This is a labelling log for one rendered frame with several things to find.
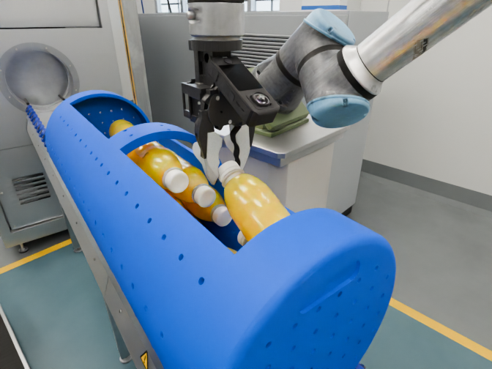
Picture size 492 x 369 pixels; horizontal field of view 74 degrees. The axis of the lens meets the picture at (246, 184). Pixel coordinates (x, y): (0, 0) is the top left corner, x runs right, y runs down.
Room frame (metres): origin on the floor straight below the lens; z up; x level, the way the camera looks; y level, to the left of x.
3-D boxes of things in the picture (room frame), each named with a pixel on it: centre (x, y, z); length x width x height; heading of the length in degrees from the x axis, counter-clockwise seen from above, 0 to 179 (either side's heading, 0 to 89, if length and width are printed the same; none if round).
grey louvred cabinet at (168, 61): (2.81, 0.08, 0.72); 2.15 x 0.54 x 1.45; 46
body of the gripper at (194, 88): (0.50, 0.05, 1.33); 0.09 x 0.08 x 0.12; 36
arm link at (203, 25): (0.49, 0.04, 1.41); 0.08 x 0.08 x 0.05
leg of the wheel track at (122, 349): (0.97, 0.56, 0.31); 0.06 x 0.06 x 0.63; 37
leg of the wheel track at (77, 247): (1.76, 1.15, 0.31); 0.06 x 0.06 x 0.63; 37
